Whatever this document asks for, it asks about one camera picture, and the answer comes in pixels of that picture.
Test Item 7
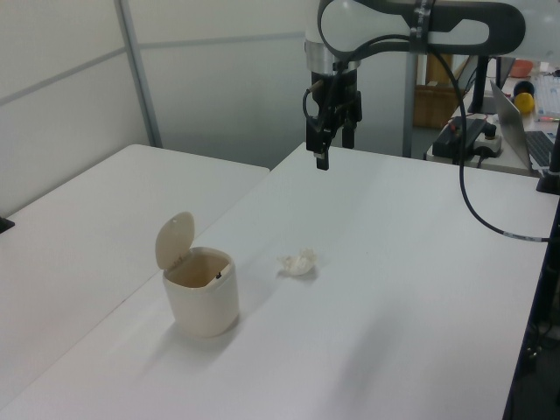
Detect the white keyboard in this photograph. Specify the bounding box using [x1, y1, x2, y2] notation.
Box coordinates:
[534, 73, 560, 122]

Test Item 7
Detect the yellow ball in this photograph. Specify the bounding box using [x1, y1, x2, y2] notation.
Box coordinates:
[514, 91, 536, 116]

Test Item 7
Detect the grey partition post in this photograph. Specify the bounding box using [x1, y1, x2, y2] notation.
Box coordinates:
[116, 0, 164, 149]

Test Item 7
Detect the grey metal column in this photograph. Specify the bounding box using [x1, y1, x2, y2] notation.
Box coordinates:
[402, 48, 429, 159]

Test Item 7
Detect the white emergency stop button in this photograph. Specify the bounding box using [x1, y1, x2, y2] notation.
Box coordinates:
[473, 123, 505, 159]

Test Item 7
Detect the wooden box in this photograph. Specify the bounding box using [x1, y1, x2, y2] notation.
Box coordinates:
[413, 84, 466, 130]

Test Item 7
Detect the black power box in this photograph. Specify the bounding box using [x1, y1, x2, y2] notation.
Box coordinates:
[432, 115, 487, 158]

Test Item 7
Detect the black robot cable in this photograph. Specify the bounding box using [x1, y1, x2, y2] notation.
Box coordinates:
[302, 33, 551, 242]

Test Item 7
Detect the black monitor stand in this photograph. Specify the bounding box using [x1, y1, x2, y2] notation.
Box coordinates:
[467, 56, 499, 115]

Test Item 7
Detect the small cream bin with lid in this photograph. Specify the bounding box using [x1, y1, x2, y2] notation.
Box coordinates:
[155, 210, 241, 339]

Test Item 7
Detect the orange bowl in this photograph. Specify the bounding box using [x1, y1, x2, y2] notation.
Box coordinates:
[510, 58, 535, 78]

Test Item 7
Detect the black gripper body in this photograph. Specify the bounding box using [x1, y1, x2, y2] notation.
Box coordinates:
[311, 68, 361, 122]

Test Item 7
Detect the dark blue cup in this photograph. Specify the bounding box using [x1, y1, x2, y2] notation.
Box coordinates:
[513, 79, 539, 98]

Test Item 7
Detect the black pole with clamp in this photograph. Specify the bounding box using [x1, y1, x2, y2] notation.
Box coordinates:
[535, 116, 560, 196]

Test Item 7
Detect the silver laptop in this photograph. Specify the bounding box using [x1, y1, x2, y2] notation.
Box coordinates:
[489, 79, 557, 173]

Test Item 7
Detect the black metal frame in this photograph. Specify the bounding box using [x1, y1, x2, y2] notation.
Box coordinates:
[502, 208, 560, 420]

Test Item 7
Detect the white paper trash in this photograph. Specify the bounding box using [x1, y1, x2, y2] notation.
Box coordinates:
[275, 248, 319, 278]

